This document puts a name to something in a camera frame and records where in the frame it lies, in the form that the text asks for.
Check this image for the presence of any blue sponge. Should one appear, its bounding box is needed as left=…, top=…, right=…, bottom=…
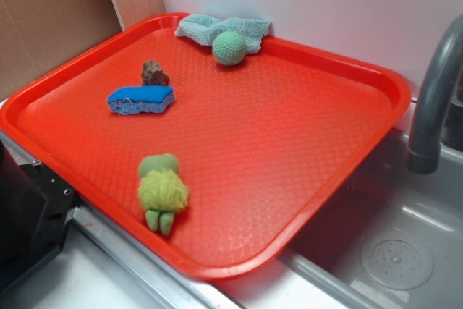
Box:
left=107, top=85, right=175, bottom=115

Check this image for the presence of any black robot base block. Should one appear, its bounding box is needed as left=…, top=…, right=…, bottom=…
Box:
left=1, top=144, right=75, bottom=288

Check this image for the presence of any red plastic tray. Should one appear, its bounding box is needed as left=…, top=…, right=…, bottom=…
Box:
left=1, top=13, right=411, bottom=280

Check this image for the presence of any green dimpled ball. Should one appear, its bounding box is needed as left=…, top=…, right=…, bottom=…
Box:
left=212, top=31, right=247, bottom=67

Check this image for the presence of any green plush toy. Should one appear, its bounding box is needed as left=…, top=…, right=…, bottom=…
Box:
left=138, top=153, right=190, bottom=237

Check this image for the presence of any brown rock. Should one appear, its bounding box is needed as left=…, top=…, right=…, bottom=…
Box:
left=141, top=61, right=169, bottom=86

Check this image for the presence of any teal cloth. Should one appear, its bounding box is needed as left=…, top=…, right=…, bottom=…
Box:
left=174, top=14, right=271, bottom=54

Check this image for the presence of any grey plastic sink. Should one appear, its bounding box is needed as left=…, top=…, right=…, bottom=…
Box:
left=1, top=132, right=462, bottom=308

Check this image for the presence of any brown cardboard panel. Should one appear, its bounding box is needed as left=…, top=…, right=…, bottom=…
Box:
left=1, top=0, right=165, bottom=100

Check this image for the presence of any grey faucet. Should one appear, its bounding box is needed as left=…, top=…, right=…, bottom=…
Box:
left=406, top=16, right=462, bottom=174

